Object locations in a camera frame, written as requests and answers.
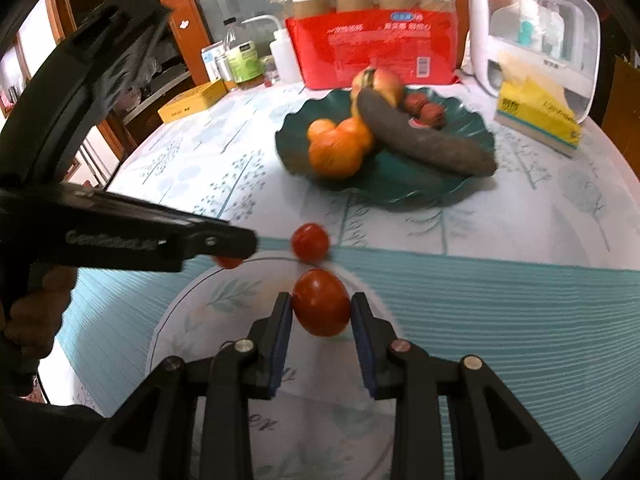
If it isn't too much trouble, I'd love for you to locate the cherry tomato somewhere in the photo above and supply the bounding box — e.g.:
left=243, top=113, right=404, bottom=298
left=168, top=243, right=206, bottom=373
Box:
left=291, top=222, right=330, bottom=262
left=213, top=256, right=244, bottom=270
left=292, top=268, right=350, bottom=337

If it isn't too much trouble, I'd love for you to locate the large orange tangerine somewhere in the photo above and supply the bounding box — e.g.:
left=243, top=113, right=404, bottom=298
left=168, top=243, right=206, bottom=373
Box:
left=308, top=130, right=364, bottom=180

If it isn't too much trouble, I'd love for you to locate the small orange tangerine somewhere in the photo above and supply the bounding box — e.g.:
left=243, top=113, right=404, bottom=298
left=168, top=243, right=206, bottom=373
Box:
left=306, top=118, right=336, bottom=142
left=337, top=116, right=375, bottom=155

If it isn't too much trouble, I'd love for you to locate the wrinkled red jujube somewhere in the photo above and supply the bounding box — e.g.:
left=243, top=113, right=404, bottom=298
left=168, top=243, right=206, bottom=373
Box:
left=401, top=91, right=430, bottom=117
left=418, top=102, right=446, bottom=129

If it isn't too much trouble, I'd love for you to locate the red apple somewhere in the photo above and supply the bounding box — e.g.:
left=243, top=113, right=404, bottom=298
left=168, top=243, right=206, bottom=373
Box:
left=350, top=67, right=405, bottom=107

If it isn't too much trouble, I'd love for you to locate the left hand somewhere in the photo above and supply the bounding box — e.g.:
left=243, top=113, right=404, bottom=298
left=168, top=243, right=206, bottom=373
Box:
left=1, top=266, right=78, bottom=359

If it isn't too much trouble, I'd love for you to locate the dark green scalloped plate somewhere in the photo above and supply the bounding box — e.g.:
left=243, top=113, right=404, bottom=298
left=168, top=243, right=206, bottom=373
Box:
left=274, top=89, right=472, bottom=205

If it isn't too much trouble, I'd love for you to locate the patterned tablecloth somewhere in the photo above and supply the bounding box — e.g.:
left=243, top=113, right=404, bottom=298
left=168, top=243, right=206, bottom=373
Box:
left=58, top=86, right=639, bottom=479

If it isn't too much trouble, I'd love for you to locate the yellow tin box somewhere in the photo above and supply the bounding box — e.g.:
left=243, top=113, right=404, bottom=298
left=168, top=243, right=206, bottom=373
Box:
left=158, top=79, right=227, bottom=124

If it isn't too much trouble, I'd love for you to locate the white blue medicine box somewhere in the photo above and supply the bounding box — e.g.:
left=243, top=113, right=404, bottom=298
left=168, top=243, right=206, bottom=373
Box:
left=201, top=41, right=222, bottom=82

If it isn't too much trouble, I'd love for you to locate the green label glass bottle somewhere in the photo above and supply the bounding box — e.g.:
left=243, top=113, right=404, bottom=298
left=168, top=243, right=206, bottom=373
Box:
left=224, top=18, right=264, bottom=90

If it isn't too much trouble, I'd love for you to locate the small glass jar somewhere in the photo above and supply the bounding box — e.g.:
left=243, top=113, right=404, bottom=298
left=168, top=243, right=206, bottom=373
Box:
left=260, top=55, right=279, bottom=87

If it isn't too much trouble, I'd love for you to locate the white squeeze bottle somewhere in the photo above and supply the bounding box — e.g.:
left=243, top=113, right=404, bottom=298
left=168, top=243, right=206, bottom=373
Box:
left=243, top=14, right=303, bottom=84

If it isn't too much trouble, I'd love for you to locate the yellow tissue pack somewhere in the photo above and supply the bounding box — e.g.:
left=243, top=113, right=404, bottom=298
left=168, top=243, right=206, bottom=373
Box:
left=495, top=78, right=582, bottom=157

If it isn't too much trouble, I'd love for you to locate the red paper cup pack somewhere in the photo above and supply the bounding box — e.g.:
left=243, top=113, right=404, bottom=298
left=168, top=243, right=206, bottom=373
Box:
left=271, top=0, right=460, bottom=90

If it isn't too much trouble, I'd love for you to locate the white clear storage box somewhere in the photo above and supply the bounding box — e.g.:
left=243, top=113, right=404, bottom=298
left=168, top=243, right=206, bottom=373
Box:
left=469, top=0, right=601, bottom=122

